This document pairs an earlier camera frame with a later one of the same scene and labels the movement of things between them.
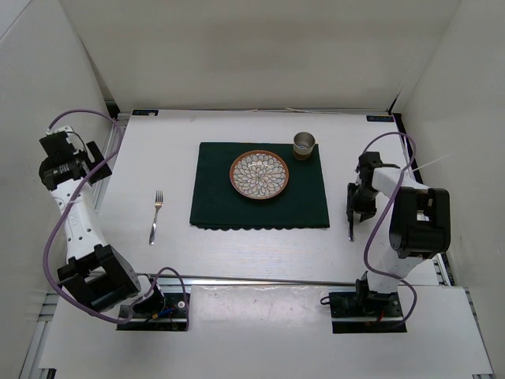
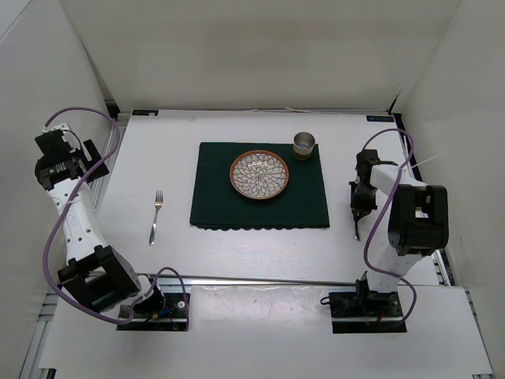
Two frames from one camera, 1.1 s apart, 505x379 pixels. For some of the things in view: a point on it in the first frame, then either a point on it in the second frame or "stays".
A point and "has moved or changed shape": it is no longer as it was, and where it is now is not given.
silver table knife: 350,234 has moved or changed shape
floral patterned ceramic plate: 259,174 stays
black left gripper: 93,149 stays
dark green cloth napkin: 215,204 stays
